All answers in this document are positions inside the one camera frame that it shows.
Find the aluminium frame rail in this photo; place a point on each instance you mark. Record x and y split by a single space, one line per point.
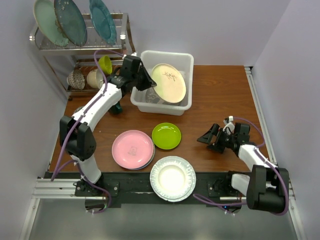
50 202

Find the mint green large plate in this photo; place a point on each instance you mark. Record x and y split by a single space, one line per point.
44 14

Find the grey reindeer plate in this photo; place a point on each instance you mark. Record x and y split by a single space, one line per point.
152 97

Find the dark blue speckled plate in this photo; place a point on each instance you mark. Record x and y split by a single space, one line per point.
71 21

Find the blue plate under pink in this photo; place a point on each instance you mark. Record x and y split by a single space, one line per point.
151 158

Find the grey patterned bowl on rack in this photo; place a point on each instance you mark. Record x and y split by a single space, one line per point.
76 80

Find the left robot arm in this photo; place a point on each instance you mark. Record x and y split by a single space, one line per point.
76 131

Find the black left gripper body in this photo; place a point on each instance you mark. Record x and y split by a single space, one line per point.
134 79

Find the lime green bowl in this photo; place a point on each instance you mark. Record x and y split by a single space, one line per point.
105 64

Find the white scalloped deep plate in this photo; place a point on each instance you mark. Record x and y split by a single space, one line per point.
171 174

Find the cream green branch plate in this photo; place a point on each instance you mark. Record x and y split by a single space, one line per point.
171 86

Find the dark green mug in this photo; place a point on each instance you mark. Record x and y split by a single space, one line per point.
116 109

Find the leaf patterned bowl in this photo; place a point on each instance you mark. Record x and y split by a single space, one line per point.
78 109

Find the metal dish rack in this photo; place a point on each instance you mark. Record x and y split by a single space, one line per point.
81 57

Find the lime green plate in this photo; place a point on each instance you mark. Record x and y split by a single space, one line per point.
166 136

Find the white plate under scalloped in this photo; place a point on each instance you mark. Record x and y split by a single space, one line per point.
170 197

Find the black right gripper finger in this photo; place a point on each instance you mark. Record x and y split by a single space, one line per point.
216 147
208 136

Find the teal large plate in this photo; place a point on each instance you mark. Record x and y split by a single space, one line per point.
103 21

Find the white plastic bin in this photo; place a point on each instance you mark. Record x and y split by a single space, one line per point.
184 63

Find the cream white bowl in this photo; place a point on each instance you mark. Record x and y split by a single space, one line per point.
95 79

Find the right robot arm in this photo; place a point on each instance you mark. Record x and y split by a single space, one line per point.
266 186

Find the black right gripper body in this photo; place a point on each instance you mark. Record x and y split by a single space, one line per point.
224 137

